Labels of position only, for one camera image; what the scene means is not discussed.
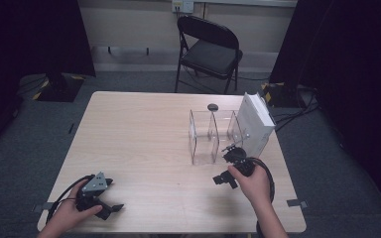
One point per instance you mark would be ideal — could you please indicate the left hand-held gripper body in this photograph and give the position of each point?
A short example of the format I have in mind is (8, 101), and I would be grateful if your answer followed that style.
(94, 186)

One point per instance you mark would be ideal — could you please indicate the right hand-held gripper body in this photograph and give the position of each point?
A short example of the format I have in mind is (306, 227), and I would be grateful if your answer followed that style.
(241, 162)

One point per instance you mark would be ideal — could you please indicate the white book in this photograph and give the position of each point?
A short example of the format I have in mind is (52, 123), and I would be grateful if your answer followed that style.
(254, 129)

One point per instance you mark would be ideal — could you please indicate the clear acrylic book rack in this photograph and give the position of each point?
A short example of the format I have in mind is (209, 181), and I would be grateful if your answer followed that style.
(205, 142)

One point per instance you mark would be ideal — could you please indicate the person's right hand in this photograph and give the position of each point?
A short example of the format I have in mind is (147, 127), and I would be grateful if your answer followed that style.
(253, 186)

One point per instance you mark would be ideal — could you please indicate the person's left hand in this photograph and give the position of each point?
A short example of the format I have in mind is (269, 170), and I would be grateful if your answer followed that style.
(68, 213)

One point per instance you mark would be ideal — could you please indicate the small black round disc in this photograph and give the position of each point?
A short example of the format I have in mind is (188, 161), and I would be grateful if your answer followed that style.
(212, 107)

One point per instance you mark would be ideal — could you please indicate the small black floor strip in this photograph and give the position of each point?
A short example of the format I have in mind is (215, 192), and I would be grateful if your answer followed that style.
(71, 128)

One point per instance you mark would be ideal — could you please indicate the black stand base striped tape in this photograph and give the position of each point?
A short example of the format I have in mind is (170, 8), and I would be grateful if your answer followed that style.
(279, 95)
(59, 91)

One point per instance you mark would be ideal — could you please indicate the black folding chair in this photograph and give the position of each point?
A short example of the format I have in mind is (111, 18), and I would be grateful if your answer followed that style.
(211, 56)

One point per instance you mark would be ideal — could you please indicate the dark curtain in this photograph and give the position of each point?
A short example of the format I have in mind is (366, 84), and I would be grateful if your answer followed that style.
(350, 66)
(23, 43)

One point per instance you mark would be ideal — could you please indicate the white wall socket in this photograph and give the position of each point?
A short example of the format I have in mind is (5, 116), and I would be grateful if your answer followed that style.
(182, 6)

